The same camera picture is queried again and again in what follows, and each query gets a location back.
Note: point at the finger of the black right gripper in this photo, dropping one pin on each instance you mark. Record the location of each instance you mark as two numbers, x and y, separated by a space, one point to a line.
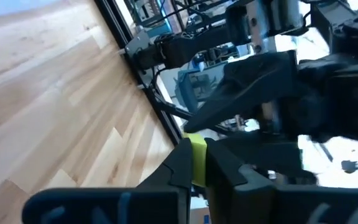
269 154
247 90

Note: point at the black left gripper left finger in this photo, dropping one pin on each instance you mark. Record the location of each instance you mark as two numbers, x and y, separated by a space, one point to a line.
135 205

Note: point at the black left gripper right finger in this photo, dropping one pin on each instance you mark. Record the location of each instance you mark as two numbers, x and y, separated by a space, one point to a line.
275 205

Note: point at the yellow eraser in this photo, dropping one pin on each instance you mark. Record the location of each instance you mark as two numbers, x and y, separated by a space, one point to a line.
198 155

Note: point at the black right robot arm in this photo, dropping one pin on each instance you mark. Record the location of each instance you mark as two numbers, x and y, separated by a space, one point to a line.
182 48

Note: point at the cardboard box with blue label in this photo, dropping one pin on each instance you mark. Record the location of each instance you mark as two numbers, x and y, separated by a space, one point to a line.
200 215

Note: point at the black aluminium table frame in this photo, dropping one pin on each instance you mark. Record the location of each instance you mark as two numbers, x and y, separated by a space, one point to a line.
110 12

